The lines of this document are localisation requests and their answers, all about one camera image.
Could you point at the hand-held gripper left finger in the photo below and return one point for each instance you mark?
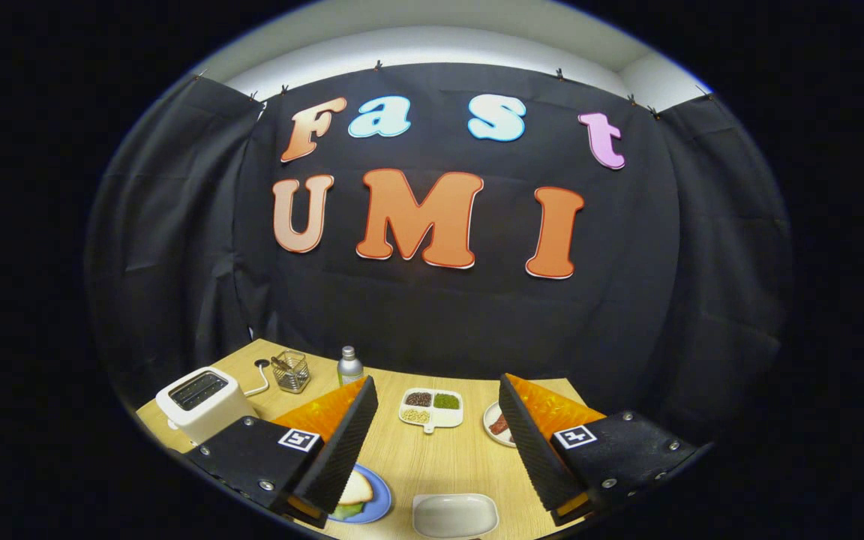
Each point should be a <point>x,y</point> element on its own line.
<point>342,450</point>

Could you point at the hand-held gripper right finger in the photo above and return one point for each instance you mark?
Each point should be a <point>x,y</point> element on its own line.
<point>533,450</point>

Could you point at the toasted brown bread slice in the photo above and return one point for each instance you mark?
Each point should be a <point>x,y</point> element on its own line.
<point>357,489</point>

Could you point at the green lettuce leaf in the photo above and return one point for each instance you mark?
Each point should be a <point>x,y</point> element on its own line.
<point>348,510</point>

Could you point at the brown meat piece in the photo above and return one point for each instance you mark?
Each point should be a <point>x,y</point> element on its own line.
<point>499,424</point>

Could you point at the white round plate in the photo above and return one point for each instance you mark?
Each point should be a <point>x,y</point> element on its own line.
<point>489,416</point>

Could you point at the blue round plate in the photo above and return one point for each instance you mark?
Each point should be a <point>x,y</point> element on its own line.
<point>381,495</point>

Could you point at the pile of pale beans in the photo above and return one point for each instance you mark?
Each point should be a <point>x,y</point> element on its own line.
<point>415,415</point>

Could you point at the silver bottle with green label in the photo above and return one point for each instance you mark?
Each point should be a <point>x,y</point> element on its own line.
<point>349,369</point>

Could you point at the metal mesh holder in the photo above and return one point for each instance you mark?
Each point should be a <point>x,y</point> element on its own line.
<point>293,379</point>

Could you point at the pile of dark beans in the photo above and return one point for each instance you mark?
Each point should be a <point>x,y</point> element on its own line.
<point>418,399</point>

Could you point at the white divided dish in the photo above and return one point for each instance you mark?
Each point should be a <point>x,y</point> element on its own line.
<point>432,421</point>

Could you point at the pile of green beans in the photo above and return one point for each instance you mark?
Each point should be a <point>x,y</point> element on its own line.
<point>446,401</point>

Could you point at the white square dish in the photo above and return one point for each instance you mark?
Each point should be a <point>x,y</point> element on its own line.
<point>454,517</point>

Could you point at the brown sticks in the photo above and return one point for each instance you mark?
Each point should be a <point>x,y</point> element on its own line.
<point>280,363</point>

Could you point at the white toaster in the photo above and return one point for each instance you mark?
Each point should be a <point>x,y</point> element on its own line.
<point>207,420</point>

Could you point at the black backdrop cloth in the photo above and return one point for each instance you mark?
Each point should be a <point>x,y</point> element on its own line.
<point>439,315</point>

